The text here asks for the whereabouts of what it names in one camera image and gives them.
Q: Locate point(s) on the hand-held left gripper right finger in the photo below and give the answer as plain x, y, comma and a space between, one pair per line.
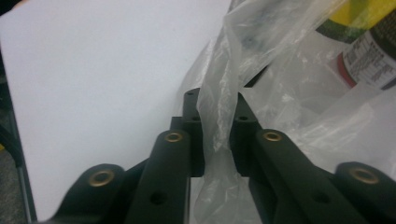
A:
244, 137

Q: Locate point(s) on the red labelled can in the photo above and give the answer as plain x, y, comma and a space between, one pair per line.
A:
367, 59

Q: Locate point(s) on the clear plastic smiley bag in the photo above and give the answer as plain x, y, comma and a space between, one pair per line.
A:
218, 93

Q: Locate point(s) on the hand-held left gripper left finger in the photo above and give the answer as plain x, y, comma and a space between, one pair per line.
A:
196, 149

